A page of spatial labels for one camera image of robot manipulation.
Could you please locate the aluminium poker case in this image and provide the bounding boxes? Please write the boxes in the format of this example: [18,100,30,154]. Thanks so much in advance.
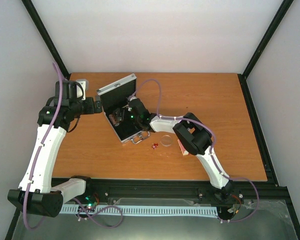
[96,73,151,145]

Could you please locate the right black frame post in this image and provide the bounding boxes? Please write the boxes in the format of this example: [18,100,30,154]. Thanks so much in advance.
[242,0,294,80]

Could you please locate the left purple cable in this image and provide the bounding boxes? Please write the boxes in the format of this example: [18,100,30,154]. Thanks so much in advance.
[22,61,71,230]

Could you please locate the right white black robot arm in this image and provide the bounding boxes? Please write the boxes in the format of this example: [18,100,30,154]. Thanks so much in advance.
[112,97,233,202]

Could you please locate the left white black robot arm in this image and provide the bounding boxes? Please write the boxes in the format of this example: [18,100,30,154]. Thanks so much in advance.
[7,79,101,218]

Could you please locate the blue playing card deck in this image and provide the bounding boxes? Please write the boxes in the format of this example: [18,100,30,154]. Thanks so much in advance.
[115,107,126,121]

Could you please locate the white slotted cable duct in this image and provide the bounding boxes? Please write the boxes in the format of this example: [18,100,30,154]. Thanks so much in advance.
[58,204,219,219]

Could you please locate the clear acrylic dealer button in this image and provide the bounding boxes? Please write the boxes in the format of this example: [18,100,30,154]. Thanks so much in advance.
[160,134,173,147]

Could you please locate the red playing card deck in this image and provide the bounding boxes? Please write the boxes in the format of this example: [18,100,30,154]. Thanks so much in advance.
[177,139,189,156]

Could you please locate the left base circuit board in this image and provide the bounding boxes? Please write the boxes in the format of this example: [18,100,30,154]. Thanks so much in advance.
[76,193,100,219]

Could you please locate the left black frame post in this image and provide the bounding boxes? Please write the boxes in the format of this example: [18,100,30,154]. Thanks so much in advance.
[21,0,71,79]

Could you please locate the right base wiring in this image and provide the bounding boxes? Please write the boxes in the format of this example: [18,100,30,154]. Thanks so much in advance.
[218,193,245,222]

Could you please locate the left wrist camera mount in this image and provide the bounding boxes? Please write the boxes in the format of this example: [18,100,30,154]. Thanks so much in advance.
[75,79,89,101]

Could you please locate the red dice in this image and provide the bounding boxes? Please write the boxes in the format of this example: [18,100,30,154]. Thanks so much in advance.
[151,143,158,149]

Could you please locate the black frame post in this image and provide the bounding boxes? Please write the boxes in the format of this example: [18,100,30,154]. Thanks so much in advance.
[21,0,71,79]
[242,0,294,80]

